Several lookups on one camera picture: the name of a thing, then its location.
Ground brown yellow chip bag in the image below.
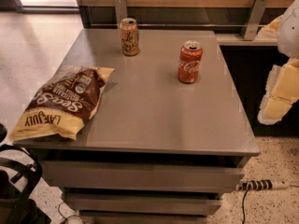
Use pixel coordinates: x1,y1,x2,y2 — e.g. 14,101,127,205
9,65,114,141

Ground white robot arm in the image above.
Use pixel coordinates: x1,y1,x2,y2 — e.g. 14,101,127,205
258,0,299,125

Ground white power strip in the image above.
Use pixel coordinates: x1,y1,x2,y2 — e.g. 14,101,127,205
236,179,290,191

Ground left metal wall bracket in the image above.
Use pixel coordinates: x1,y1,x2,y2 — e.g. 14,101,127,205
113,0,127,26

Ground metal wall bracket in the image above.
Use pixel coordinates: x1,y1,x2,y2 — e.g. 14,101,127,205
241,0,269,41
113,0,127,26

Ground red coke can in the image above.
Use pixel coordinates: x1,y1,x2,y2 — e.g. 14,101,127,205
178,40,203,84

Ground right metal wall bracket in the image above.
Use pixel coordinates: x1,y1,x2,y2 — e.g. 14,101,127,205
241,0,269,41

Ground tan LaCroix can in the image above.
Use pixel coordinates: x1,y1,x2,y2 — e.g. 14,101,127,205
120,18,139,56

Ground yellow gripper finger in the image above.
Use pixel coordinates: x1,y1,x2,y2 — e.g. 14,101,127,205
258,16,282,38
258,59,299,125

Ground thin black floor cable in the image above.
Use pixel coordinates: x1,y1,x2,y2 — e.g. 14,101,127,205
57,202,85,224

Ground grey drawer cabinet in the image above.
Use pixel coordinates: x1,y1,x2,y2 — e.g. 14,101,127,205
22,29,259,224

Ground black power cable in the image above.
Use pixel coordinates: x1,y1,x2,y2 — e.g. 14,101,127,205
240,187,250,224

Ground black bag with strap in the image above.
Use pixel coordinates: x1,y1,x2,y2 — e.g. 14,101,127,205
0,123,52,224

